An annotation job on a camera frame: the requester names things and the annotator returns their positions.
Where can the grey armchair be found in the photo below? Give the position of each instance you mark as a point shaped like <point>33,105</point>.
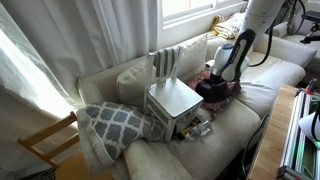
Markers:
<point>300,40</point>

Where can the aluminium rail frame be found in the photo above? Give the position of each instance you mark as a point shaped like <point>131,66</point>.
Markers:
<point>296,143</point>

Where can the light wooden chair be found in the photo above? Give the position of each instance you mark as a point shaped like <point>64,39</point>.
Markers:
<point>46,140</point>

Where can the small white wooden chair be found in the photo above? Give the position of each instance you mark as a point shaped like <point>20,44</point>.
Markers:
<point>173,98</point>

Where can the grey white quatrefoil pillow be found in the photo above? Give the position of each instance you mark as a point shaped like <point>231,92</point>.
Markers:
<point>113,128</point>

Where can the yellow black tool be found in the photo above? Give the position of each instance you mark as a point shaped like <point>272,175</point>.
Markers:
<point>182,133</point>

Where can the white window frame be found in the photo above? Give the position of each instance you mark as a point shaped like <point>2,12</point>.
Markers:
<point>186,20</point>

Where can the large cream cushion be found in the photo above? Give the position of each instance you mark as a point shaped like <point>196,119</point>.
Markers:
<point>195,60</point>

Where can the white rounded device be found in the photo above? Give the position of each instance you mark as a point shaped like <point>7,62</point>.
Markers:
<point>308,126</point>

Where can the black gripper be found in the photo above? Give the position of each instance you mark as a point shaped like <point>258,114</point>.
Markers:
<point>217,78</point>

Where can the black camera tripod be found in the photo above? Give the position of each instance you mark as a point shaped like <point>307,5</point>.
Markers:
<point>311,20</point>

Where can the light wooden table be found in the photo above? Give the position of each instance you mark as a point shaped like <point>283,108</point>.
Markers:
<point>270,140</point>

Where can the grey white striped cloth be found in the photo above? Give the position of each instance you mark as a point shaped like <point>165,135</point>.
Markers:
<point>165,61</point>

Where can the yellow floral blanket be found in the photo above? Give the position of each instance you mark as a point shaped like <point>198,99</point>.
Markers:
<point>226,28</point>

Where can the red black clamp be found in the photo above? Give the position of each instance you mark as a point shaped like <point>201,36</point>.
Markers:
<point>310,86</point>

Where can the red patterned folded blanket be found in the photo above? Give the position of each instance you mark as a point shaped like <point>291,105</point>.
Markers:
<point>220,106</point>

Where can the black fedora hat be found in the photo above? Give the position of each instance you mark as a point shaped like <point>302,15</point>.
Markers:
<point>213,91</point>

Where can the cream fabric sofa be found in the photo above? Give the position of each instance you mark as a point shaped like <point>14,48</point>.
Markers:
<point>216,143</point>

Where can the clear plastic water bottle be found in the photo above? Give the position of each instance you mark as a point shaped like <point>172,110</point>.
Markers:
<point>199,130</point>

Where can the white curtain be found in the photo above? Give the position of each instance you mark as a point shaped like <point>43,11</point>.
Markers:
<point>66,40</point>

